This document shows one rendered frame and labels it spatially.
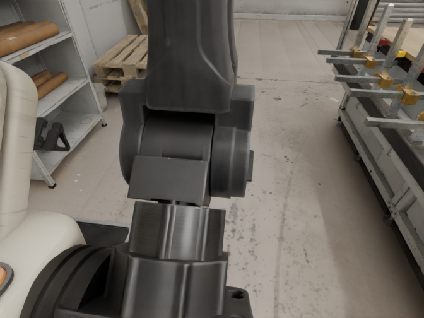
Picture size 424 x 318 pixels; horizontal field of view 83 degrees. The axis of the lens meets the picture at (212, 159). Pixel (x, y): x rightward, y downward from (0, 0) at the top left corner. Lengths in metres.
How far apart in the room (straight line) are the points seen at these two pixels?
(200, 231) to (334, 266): 1.53
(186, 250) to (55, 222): 0.11
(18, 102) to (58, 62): 2.43
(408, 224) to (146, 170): 1.76
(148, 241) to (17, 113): 0.13
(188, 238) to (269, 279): 1.37
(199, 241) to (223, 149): 0.07
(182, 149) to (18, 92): 0.12
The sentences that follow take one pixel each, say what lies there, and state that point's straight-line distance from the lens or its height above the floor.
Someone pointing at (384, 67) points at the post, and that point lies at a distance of 1.77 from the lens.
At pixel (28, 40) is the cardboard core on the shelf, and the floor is 0.94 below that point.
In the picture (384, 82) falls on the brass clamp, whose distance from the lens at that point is 1.72.
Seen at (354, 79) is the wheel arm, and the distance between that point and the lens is 1.69.
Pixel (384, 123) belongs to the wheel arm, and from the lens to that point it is 1.26.
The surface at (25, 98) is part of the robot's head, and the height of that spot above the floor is 1.29.
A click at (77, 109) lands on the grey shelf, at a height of 0.17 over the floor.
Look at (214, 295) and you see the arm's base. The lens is 0.17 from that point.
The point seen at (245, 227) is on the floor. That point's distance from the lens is 1.65.
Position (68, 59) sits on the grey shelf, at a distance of 2.57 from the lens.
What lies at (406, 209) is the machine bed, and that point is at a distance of 1.89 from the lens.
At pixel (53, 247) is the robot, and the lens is 0.21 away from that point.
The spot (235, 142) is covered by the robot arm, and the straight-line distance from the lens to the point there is 0.18.
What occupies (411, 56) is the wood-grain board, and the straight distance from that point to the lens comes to 1.98.
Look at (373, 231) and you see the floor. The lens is 1.93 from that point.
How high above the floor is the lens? 1.37
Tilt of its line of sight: 41 degrees down
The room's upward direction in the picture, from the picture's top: straight up
